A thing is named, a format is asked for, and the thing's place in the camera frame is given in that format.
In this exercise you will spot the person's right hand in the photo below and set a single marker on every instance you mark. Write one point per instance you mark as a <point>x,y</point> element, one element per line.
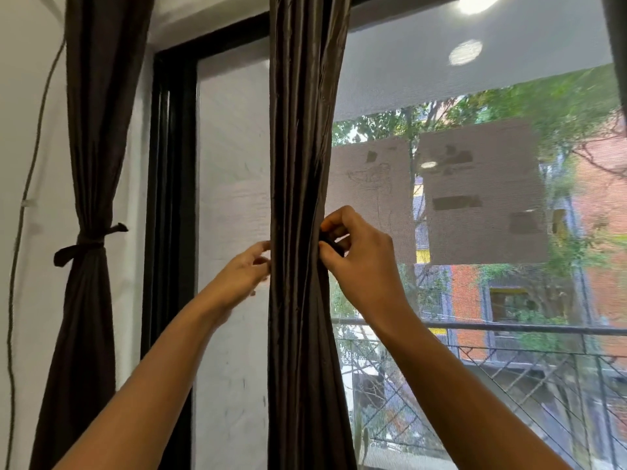
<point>370,269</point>

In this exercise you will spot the person's left hand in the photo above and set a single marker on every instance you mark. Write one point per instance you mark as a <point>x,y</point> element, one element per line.
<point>237,278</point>

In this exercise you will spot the person's left thumb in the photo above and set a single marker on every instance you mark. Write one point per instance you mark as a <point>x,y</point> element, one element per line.
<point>258,247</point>

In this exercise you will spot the person's right thumb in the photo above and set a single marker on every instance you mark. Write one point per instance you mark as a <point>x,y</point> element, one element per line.
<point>330,259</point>

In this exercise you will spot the dark brown curtain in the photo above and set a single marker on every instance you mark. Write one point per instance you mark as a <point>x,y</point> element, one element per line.
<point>98,141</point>
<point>299,141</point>
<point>616,39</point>

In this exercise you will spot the person's left forearm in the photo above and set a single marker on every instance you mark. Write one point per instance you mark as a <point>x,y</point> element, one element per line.
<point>147,386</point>

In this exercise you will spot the person's right forearm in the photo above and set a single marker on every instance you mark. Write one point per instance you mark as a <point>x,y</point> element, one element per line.
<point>465,401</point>

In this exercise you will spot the brown cardboard sheet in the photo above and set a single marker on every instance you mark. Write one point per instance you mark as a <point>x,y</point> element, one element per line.
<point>377,205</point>
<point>485,161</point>

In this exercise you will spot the metal balcony railing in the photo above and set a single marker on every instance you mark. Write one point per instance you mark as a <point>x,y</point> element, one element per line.
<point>514,329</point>

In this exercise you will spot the red brick building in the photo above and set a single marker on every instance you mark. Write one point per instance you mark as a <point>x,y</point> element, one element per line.
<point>600,200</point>

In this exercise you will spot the black window frame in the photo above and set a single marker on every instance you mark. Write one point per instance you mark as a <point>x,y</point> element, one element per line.
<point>171,190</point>

